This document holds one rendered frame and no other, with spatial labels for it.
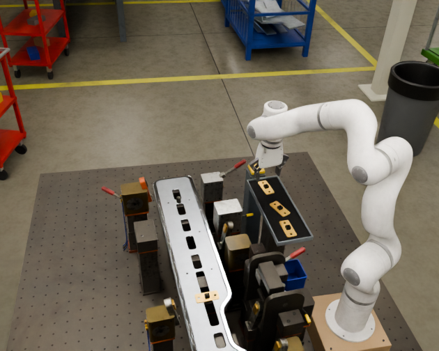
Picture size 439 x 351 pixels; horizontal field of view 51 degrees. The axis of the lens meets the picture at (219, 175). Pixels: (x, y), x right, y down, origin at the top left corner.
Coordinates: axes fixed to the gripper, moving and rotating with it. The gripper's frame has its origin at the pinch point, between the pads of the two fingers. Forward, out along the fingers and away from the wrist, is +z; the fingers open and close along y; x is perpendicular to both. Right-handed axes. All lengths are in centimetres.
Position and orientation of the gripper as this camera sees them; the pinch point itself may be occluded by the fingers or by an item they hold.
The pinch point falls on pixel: (267, 175)
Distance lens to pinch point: 185.4
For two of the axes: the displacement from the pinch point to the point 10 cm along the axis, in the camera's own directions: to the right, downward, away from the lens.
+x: 3.6, 5.8, -7.3
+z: -0.3, 7.9, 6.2
